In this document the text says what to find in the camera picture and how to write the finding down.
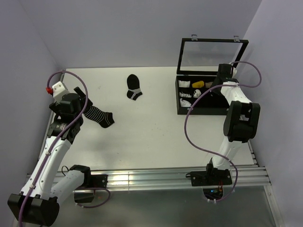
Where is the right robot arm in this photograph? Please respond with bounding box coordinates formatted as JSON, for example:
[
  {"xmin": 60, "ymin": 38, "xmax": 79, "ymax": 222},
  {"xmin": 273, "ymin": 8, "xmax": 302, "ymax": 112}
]
[{"xmin": 205, "ymin": 64, "xmax": 260, "ymax": 184}]

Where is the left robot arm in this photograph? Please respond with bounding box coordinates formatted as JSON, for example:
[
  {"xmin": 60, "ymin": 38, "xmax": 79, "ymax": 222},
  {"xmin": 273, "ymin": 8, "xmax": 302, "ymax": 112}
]
[{"xmin": 8, "ymin": 87, "xmax": 92, "ymax": 227}]

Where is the tan rolled sock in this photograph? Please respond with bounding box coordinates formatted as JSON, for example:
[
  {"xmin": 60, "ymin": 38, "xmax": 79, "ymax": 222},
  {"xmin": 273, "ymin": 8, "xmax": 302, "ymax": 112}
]
[{"xmin": 205, "ymin": 82, "xmax": 213, "ymax": 88}]

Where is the yellow rolled sock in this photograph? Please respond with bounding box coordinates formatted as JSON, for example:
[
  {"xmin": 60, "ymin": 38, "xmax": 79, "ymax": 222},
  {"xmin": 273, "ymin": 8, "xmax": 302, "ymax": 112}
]
[{"xmin": 192, "ymin": 81, "xmax": 205, "ymax": 88}]

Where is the glass box lid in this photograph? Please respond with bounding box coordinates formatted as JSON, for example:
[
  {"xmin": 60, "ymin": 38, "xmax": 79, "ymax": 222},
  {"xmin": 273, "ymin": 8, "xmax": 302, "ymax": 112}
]
[{"xmin": 177, "ymin": 37, "xmax": 249, "ymax": 76}]

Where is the black compartment storage box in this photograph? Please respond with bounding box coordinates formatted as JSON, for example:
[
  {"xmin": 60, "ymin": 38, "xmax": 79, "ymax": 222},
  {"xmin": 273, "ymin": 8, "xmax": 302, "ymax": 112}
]
[{"xmin": 175, "ymin": 75, "xmax": 229, "ymax": 115}]

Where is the white rolled sock top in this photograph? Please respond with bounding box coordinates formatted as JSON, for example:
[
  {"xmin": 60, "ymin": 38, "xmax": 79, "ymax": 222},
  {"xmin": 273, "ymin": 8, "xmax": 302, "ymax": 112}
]
[{"xmin": 178, "ymin": 80, "xmax": 190, "ymax": 88}]

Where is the white rolled sock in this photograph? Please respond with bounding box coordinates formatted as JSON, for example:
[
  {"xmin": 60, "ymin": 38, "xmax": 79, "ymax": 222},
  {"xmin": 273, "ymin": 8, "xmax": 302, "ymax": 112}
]
[
  {"xmin": 178, "ymin": 80, "xmax": 190, "ymax": 88},
  {"xmin": 179, "ymin": 98, "xmax": 192, "ymax": 107},
  {"xmin": 179, "ymin": 92, "xmax": 192, "ymax": 98}
]

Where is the white rolled sock middle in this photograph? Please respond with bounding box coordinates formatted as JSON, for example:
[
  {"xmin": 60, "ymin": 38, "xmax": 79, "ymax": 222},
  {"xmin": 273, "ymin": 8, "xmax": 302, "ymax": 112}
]
[{"xmin": 179, "ymin": 92, "xmax": 192, "ymax": 98}]

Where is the white rolled sock bottom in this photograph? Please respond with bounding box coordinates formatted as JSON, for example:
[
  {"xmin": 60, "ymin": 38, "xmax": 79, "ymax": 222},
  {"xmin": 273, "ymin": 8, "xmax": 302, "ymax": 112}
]
[{"xmin": 179, "ymin": 98, "xmax": 192, "ymax": 107}]

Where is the black sock with striped cuff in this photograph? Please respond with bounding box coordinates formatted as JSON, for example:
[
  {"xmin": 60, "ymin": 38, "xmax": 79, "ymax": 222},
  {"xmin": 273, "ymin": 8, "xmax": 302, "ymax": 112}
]
[{"xmin": 126, "ymin": 74, "xmax": 143, "ymax": 101}]

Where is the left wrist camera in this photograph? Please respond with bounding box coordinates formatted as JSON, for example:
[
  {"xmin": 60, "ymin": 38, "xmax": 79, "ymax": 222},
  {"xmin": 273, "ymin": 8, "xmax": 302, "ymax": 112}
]
[{"xmin": 46, "ymin": 81, "xmax": 69, "ymax": 103}]

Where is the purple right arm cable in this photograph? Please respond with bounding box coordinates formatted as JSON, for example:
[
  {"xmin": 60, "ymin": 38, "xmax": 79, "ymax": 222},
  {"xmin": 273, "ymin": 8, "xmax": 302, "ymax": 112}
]
[{"xmin": 184, "ymin": 61, "xmax": 263, "ymax": 203}]

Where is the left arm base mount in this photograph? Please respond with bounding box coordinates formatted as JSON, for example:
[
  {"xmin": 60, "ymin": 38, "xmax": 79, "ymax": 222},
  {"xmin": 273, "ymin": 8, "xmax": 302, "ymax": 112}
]
[{"xmin": 74, "ymin": 175, "xmax": 111, "ymax": 209}]

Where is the aluminium frame rail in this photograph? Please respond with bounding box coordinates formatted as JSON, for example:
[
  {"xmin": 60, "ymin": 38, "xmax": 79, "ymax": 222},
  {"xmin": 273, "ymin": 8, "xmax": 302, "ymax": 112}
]
[{"xmin": 23, "ymin": 165, "xmax": 272, "ymax": 192}]

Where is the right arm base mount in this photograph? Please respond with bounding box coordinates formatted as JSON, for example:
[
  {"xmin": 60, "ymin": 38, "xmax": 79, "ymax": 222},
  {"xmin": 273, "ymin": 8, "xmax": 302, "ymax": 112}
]
[{"xmin": 186, "ymin": 164, "xmax": 232, "ymax": 200}]

